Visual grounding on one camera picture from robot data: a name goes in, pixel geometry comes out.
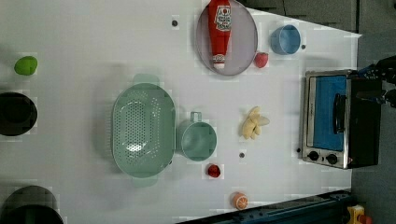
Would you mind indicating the red ketchup bottle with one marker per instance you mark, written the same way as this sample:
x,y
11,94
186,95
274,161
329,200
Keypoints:
x,y
220,28

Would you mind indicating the yellow red emergency button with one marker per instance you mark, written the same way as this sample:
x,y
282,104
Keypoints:
x,y
357,215

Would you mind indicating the black round object lower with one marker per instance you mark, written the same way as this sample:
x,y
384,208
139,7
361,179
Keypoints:
x,y
31,205

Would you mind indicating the grey round plate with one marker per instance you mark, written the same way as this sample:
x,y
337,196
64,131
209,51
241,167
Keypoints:
x,y
242,45

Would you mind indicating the blue metal frame rail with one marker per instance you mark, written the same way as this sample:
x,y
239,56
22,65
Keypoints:
x,y
326,208

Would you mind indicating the peeled yellow toy banana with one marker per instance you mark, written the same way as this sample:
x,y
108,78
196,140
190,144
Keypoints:
x,y
252,126

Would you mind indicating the silver black toaster oven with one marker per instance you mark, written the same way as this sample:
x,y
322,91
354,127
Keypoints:
x,y
341,124

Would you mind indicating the blue bowl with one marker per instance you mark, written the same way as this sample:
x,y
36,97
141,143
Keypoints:
x,y
285,40

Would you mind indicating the green perforated colander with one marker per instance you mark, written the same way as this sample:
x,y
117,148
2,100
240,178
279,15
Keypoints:
x,y
143,130

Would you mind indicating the black round object upper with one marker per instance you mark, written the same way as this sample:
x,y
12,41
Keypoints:
x,y
18,114

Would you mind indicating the small red toy fruit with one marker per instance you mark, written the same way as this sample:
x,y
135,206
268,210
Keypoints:
x,y
213,170

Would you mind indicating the red toy strawberry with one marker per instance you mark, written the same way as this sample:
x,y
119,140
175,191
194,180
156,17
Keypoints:
x,y
261,59

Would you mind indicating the orange toy half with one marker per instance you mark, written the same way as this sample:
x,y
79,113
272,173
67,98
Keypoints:
x,y
240,201

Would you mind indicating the green cup with handle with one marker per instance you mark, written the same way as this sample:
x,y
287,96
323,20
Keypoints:
x,y
196,139

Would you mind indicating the black round object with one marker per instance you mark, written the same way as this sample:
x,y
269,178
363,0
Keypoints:
x,y
18,114
31,205

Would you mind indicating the green toy fruit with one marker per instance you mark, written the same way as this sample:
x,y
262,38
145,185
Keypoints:
x,y
26,66

